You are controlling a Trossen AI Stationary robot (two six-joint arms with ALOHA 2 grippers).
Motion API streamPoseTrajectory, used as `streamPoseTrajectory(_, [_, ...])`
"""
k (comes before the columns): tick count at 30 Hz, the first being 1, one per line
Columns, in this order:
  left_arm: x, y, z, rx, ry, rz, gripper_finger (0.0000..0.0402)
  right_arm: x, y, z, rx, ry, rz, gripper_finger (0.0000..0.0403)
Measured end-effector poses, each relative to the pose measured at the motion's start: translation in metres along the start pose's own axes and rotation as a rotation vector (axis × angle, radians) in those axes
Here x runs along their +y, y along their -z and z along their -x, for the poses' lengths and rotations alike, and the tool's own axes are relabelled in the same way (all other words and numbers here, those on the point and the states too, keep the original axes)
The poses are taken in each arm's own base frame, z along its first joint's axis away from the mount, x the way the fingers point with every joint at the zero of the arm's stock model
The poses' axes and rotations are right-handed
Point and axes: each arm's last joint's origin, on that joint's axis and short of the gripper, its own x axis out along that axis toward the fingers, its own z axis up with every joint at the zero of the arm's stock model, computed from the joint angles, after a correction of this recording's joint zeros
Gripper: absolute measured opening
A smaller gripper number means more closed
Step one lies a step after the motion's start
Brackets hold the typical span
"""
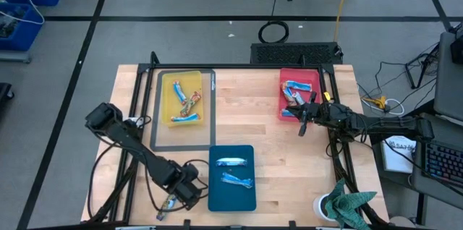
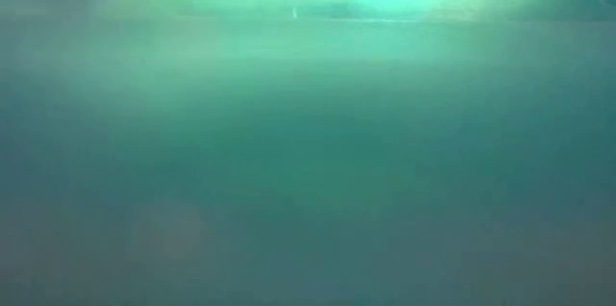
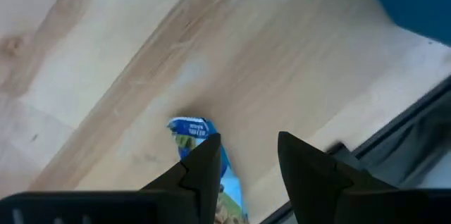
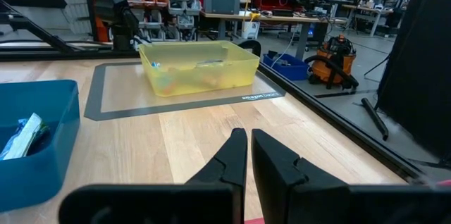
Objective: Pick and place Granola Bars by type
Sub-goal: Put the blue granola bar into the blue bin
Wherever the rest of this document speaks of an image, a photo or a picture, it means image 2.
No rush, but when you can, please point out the blue plastic bin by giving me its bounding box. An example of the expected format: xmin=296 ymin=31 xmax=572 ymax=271
xmin=0 ymin=0 xmax=616 ymax=306

